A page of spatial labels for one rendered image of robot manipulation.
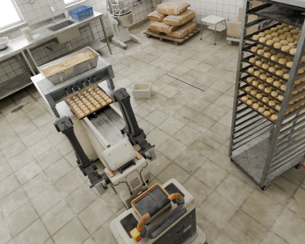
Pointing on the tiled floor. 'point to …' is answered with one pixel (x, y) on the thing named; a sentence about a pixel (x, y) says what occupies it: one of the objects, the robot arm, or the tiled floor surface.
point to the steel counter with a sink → (9, 87)
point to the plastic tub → (142, 90)
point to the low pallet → (172, 37)
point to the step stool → (214, 24)
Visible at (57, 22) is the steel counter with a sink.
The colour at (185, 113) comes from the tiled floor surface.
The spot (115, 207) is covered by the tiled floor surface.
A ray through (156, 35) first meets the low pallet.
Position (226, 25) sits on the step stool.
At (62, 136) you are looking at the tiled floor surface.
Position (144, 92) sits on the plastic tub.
